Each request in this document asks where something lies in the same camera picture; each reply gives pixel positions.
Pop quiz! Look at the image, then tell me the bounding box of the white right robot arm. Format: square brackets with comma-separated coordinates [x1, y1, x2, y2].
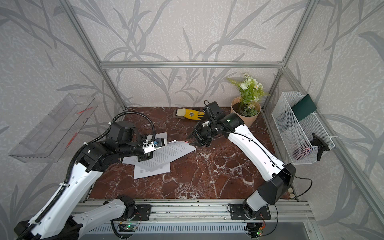
[188, 102, 296, 219]

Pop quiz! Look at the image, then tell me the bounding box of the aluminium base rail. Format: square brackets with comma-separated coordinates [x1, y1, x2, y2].
[62, 198, 316, 224]

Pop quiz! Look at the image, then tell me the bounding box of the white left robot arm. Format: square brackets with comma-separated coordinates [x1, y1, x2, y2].
[15, 119, 167, 240]

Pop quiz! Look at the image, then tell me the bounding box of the white wire mesh basket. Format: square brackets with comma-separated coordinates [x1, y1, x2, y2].
[272, 92, 335, 165]

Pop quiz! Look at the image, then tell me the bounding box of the peach flower pot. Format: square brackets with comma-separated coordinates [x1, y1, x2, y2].
[231, 97, 261, 128]

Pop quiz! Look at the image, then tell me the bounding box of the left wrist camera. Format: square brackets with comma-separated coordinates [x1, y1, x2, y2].
[143, 138, 167, 154]

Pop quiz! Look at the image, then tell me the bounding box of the document with purple highlight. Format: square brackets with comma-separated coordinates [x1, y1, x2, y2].
[134, 148, 171, 179]

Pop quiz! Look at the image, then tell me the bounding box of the black corrugated cable conduit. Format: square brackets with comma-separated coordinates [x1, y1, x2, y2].
[16, 110, 157, 240]

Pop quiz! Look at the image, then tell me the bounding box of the green artificial plant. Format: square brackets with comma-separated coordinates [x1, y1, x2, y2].
[227, 73, 269, 107]

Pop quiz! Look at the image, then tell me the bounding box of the white printed text document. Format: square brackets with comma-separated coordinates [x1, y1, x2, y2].
[123, 141, 196, 172]

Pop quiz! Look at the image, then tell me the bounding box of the black clamp on basket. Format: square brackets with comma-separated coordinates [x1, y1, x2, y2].
[310, 133, 330, 161]

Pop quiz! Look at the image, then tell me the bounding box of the clear acrylic wall shelf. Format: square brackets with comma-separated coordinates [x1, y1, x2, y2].
[9, 94, 98, 163]

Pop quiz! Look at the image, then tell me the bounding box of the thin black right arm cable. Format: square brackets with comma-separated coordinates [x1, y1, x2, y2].
[227, 131, 313, 238]

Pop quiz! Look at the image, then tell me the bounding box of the aluminium cage frame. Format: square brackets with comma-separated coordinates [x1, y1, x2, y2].
[60, 1, 384, 224]

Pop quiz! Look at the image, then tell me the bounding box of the red object in basket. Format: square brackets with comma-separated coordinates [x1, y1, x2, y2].
[293, 143, 313, 161]

